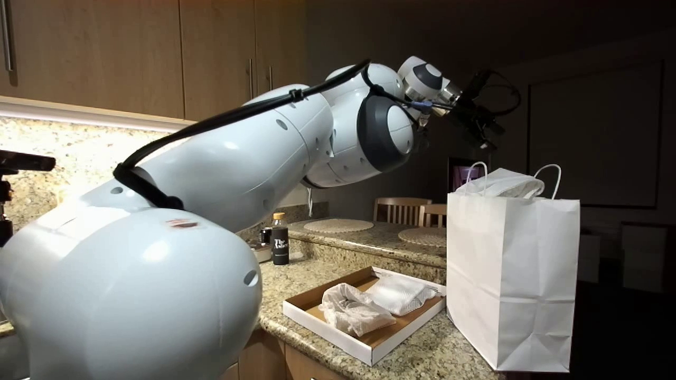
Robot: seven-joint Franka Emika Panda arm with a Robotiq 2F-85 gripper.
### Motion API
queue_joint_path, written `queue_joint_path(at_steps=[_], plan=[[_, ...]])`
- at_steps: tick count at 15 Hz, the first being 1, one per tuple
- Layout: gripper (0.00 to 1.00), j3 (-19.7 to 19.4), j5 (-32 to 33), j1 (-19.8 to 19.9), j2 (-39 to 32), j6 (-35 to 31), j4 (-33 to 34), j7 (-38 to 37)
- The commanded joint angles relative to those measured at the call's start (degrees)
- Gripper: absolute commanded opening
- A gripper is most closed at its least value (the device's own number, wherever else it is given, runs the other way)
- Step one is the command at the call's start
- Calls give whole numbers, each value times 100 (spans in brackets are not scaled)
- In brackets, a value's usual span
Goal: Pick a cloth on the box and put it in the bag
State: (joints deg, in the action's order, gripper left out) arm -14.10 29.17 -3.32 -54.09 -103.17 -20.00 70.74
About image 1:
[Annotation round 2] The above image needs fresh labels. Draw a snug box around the white paper bag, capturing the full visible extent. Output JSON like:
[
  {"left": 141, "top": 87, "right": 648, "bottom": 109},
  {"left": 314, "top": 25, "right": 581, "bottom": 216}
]
[{"left": 443, "top": 160, "right": 584, "bottom": 376}]

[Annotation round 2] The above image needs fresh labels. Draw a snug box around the wooden upper cabinet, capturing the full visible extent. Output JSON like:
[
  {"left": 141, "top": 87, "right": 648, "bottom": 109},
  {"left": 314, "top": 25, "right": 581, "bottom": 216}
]
[{"left": 0, "top": 0, "right": 312, "bottom": 125}]

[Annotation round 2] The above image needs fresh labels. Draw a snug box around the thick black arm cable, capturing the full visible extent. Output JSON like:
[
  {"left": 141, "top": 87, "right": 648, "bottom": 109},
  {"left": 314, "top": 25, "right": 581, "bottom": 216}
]
[{"left": 111, "top": 58, "right": 433, "bottom": 210}]

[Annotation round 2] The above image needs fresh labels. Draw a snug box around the dark bottle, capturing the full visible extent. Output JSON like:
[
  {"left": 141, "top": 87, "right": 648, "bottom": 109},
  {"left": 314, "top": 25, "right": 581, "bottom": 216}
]
[{"left": 270, "top": 210, "right": 291, "bottom": 265}]

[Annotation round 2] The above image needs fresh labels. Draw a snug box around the white cube stool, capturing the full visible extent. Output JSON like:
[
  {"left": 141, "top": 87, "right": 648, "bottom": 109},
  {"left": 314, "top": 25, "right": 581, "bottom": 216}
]
[
  {"left": 576, "top": 229, "right": 603, "bottom": 285},
  {"left": 619, "top": 222, "right": 670, "bottom": 295}
]

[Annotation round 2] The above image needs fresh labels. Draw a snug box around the flat cardboard box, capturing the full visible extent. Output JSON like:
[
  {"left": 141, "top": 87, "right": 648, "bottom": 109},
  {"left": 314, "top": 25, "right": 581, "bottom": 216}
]
[{"left": 280, "top": 264, "right": 450, "bottom": 367}]

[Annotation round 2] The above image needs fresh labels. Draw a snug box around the folded white cloth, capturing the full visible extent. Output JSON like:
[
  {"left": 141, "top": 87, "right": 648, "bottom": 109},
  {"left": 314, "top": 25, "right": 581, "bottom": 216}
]
[{"left": 365, "top": 273, "right": 439, "bottom": 316}]

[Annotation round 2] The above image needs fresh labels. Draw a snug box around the wooden chair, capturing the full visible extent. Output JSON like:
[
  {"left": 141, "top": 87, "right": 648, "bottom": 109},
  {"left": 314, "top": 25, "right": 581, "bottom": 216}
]
[
  {"left": 372, "top": 197, "right": 433, "bottom": 228},
  {"left": 419, "top": 203, "right": 450, "bottom": 229}
]

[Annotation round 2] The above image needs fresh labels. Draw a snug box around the crumpled white cloth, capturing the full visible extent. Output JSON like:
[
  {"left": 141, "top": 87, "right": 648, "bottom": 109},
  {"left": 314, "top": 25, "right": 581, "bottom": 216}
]
[{"left": 318, "top": 281, "right": 397, "bottom": 337}]

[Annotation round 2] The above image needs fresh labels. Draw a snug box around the wooden lower cabinet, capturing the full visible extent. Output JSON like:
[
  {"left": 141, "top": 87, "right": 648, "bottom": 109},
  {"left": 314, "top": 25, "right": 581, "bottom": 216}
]
[{"left": 224, "top": 330, "right": 355, "bottom": 380}]

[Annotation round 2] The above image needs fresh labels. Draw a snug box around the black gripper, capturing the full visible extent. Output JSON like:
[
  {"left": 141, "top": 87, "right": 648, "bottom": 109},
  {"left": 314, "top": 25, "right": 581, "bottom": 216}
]
[{"left": 452, "top": 93, "right": 509, "bottom": 152}]

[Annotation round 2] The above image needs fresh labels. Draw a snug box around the black camera on tripod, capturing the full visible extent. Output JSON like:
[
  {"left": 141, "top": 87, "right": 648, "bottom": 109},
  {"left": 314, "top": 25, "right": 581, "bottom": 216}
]
[{"left": 0, "top": 148, "right": 58, "bottom": 250}]

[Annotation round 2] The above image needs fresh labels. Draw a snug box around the wooden cabinet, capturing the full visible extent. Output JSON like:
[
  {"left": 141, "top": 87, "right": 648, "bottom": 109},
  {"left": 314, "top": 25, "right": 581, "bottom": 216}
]
[
  {"left": 0, "top": 0, "right": 312, "bottom": 125},
  {"left": 224, "top": 330, "right": 355, "bottom": 380}
]

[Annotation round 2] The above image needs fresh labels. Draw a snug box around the round beige plate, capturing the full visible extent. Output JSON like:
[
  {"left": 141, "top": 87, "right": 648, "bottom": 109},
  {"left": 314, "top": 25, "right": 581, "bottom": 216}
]
[
  {"left": 303, "top": 218, "right": 377, "bottom": 237},
  {"left": 397, "top": 225, "right": 447, "bottom": 250}
]

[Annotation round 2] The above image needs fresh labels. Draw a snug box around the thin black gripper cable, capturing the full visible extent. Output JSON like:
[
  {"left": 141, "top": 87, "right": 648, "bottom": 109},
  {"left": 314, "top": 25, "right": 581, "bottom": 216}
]
[{"left": 484, "top": 70, "right": 524, "bottom": 120}]

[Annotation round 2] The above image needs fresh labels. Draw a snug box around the wall projection screen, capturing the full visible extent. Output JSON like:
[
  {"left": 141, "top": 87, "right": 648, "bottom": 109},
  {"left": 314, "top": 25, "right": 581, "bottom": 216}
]
[{"left": 525, "top": 62, "right": 665, "bottom": 210}]

